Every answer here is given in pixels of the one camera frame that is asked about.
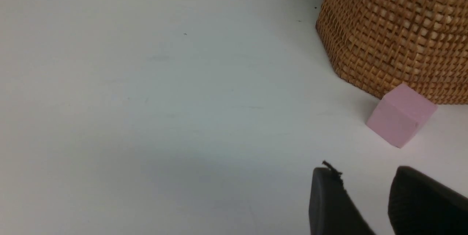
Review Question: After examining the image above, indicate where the light pink foam cube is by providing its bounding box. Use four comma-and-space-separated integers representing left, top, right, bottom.
366, 83, 438, 148

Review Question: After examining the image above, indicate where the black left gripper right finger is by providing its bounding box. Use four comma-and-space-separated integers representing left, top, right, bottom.
388, 166, 468, 235

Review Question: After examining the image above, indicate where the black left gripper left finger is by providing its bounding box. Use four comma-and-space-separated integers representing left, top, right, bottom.
309, 161, 375, 235

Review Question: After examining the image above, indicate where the woven wicker basket green lining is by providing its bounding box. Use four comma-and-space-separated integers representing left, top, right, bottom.
316, 0, 468, 105

